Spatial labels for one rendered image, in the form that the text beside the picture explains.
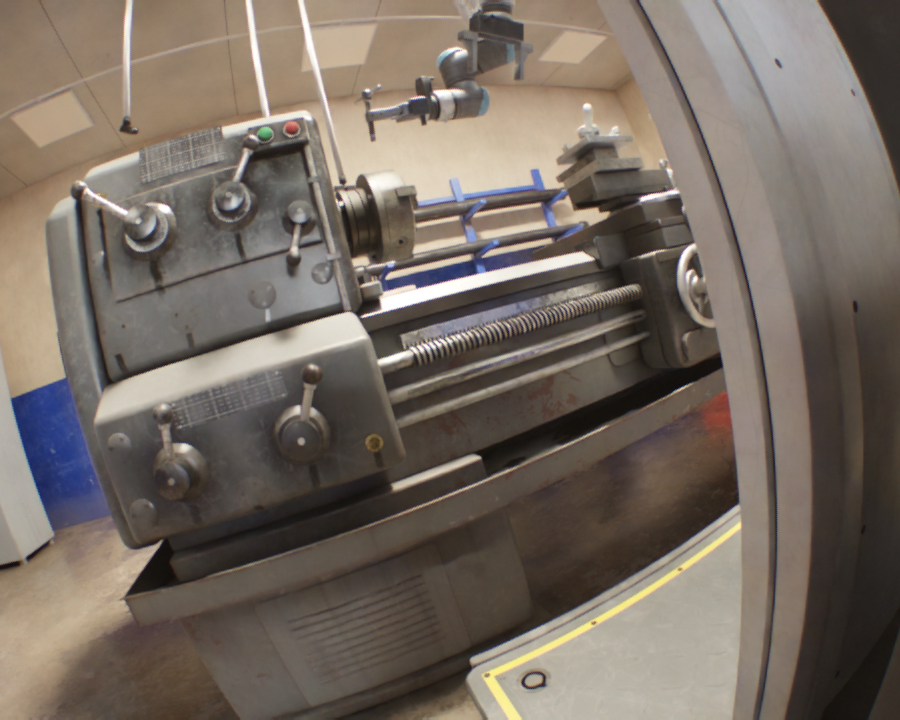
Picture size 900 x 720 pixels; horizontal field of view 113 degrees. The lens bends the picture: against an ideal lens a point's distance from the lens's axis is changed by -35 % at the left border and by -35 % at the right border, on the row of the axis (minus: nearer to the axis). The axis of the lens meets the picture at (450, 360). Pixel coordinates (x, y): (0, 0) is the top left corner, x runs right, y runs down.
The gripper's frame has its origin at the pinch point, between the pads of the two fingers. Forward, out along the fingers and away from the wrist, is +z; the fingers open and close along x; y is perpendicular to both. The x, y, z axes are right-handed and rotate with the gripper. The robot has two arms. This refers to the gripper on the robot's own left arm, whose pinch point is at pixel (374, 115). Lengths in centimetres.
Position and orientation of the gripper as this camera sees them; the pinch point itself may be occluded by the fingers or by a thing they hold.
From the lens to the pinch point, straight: 126.2
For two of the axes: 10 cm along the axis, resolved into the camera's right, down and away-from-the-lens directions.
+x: -4.5, -3.2, 8.4
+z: -8.8, 3.4, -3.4
